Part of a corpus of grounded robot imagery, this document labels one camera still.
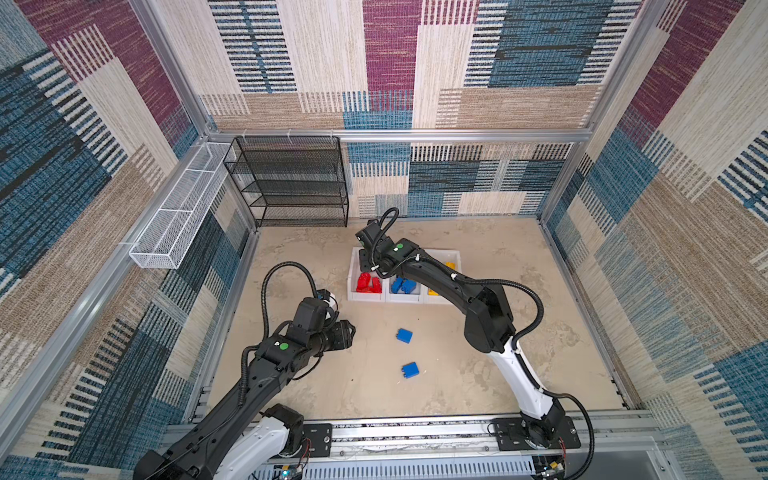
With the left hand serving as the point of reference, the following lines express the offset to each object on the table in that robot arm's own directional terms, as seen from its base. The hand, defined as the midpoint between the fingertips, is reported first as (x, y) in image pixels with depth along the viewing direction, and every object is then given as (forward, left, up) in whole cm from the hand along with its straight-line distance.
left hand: (348, 326), depth 80 cm
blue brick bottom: (-8, -17, -11) cm, 22 cm away
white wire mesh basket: (+26, +57, +6) cm, 63 cm away
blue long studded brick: (+19, -14, -9) cm, 25 cm away
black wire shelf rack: (+55, +24, +5) cm, 60 cm away
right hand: (+22, -5, 0) cm, 22 cm away
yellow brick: (-1, -20, +18) cm, 27 cm away
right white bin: (+27, -33, -7) cm, 43 cm away
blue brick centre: (+3, -15, -12) cm, 20 cm away
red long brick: (+19, -3, -9) cm, 21 cm away
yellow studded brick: (+26, -32, -8) cm, 42 cm away
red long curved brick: (+18, -7, -9) cm, 21 cm away
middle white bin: (+13, -20, -7) cm, 25 cm away
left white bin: (+21, 0, -4) cm, 21 cm away
